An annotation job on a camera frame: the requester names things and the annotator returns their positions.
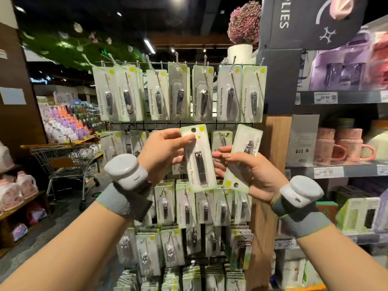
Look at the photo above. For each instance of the grey kitchenware shelf unit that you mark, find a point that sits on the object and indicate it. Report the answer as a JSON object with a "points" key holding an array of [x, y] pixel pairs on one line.
{"points": [[339, 97]]}

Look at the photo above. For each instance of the cream white jug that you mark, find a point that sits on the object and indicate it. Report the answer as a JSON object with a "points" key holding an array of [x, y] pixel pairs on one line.
{"points": [[379, 142]]}

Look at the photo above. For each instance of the wooden pillar panel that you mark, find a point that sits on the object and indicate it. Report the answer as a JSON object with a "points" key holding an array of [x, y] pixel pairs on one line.
{"points": [[18, 69]]}

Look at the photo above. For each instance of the pink flowers in white pot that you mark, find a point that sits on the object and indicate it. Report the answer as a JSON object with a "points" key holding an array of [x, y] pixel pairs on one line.
{"points": [[244, 21]]}

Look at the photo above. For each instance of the dark hanging aisle sign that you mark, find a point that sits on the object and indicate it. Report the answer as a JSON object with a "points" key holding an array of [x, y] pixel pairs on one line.
{"points": [[297, 21]]}

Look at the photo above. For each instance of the person's left forearm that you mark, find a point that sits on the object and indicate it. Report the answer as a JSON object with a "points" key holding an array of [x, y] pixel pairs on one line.
{"points": [[54, 257]]}

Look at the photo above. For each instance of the person's right hand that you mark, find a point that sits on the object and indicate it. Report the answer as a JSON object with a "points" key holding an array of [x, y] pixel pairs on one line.
{"points": [[257, 175]]}

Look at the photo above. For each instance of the large white product box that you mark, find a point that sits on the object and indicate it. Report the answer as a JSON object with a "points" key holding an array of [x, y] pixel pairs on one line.
{"points": [[302, 139]]}

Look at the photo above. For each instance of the empty silver shopping cart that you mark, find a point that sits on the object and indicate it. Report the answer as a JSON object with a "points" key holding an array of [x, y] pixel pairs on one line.
{"points": [[60, 163]]}

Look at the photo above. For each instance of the person's left hand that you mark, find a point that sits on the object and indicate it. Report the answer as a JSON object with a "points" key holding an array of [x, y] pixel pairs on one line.
{"points": [[157, 154]]}

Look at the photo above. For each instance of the person's right forearm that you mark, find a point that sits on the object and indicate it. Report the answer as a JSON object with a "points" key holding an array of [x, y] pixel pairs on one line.
{"points": [[351, 263]]}

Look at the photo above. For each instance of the row of pink red packs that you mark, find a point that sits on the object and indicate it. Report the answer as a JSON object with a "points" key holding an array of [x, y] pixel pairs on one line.
{"points": [[379, 63]]}

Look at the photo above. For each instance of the green hanging ceiling decor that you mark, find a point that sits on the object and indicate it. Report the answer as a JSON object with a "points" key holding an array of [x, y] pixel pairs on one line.
{"points": [[66, 45]]}

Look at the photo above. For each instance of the grey wrist tracker band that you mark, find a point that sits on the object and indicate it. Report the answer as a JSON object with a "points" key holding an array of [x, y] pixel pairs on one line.
{"points": [[300, 194], [124, 172]]}

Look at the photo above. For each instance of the row of pastel laundry bottles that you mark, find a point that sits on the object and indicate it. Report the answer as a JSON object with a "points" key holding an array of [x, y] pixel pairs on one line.
{"points": [[66, 121]]}

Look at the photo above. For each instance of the green white box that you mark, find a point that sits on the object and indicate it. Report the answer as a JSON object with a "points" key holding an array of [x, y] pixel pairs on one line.
{"points": [[354, 209]]}

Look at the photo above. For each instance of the wooden post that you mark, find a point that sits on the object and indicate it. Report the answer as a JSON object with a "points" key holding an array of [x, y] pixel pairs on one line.
{"points": [[267, 239]]}

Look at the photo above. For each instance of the wooden ceiling frame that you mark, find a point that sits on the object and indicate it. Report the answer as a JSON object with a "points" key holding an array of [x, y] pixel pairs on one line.
{"points": [[188, 39]]}

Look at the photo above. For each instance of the teal orange box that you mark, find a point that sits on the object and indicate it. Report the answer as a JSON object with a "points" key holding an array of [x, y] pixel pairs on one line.
{"points": [[327, 212]]}

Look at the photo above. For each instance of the wooden detergent shelf unit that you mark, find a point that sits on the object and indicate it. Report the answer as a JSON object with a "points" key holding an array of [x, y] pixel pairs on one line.
{"points": [[18, 206]]}

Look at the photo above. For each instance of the purple boxed appliance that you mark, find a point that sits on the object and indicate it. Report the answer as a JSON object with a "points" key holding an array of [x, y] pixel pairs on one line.
{"points": [[336, 66]]}

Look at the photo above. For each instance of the white carded nail clipper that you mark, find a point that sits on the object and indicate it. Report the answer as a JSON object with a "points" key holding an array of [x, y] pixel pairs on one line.
{"points": [[200, 163], [245, 142]]}

